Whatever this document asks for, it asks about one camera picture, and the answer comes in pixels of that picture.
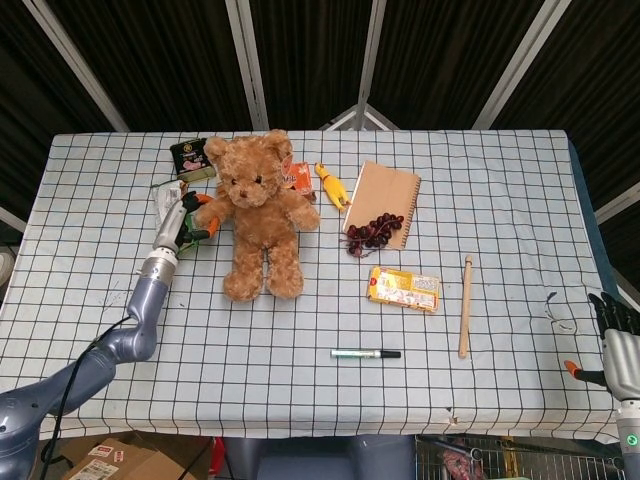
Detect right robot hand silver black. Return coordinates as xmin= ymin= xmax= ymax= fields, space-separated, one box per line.
xmin=564 ymin=291 xmax=640 ymax=402

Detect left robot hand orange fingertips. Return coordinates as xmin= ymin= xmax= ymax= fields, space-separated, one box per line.
xmin=152 ymin=190 xmax=222 ymax=252

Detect brown teddy bear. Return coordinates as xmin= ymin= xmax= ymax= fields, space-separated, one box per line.
xmin=193 ymin=128 xmax=322 ymax=302

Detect green snack bag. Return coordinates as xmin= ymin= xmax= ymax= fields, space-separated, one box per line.
xmin=151 ymin=180 xmax=211 ymax=259

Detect black luncheon meat tin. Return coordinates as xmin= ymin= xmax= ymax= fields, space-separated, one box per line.
xmin=169 ymin=138 xmax=217 ymax=182

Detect orange snack packet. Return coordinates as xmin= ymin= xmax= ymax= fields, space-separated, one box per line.
xmin=279 ymin=160 xmax=317 ymax=203

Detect white checkered tablecloth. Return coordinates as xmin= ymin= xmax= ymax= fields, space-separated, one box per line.
xmin=0 ymin=129 xmax=626 ymax=446

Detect wooden stick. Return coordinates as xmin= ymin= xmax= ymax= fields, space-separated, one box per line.
xmin=458 ymin=254 xmax=474 ymax=359

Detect yellow rubber chicken toy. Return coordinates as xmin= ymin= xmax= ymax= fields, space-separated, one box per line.
xmin=314 ymin=162 xmax=350 ymax=213

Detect dark red grape bunch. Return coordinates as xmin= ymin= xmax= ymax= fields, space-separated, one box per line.
xmin=340 ymin=212 xmax=406 ymax=259

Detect brown spiral notebook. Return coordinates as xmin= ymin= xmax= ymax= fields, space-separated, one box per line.
xmin=342 ymin=160 xmax=423 ymax=251

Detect yellow biscuit package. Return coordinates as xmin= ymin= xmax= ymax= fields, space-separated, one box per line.
xmin=367 ymin=265 xmax=443 ymax=315

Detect green white marker pen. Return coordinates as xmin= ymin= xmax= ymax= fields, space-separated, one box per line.
xmin=330 ymin=348 xmax=402 ymax=360

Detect cardboard box with labels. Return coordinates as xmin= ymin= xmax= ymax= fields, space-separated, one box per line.
xmin=59 ymin=432 xmax=211 ymax=480

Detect grey-blue chair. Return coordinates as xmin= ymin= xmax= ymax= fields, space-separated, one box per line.
xmin=222 ymin=435 xmax=419 ymax=480

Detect metal wire basket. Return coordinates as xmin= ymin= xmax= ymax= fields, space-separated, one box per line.
xmin=414 ymin=433 xmax=626 ymax=480

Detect white metal frame post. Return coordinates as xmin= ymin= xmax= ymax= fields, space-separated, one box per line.
xmin=319 ymin=0 xmax=401 ymax=132
xmin=224 ymin=0 xmax=270 ymax=131
xmin=35 ymin=0 xmax=130 ymax=133
xmin=472 ymin=0 xmax=575 ymax=131

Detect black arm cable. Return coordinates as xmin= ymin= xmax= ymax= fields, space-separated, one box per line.
xmin=38 ymin=313 xmax=137 ymax=480

